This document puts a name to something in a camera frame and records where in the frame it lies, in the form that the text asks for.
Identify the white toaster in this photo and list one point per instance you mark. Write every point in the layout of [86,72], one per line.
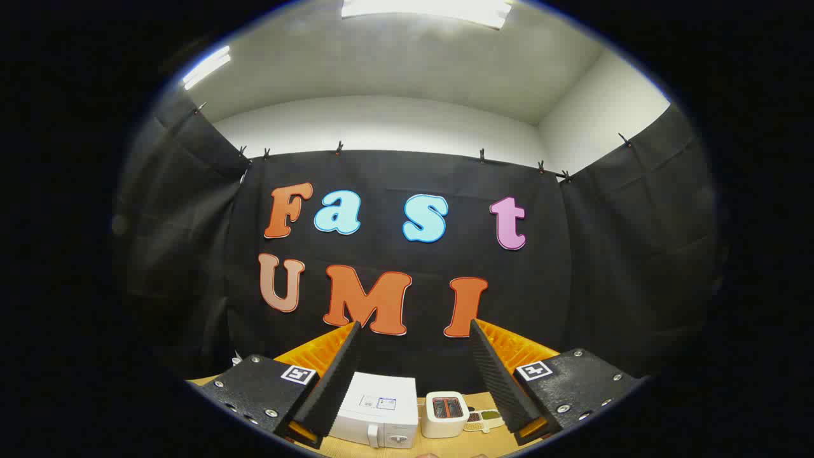
[444,423]

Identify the small ceiling light panel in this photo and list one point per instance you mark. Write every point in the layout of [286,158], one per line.
[206,67]

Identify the row of black cloth clips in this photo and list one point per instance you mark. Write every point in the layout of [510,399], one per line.
[339,148]

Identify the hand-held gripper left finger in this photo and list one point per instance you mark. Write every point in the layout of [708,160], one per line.
[337,381]

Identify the large ceiling light panel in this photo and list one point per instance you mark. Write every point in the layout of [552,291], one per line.
[426,9]

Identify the white microwave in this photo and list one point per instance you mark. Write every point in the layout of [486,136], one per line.
[381,413]

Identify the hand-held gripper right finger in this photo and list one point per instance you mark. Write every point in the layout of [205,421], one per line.
[496,375]

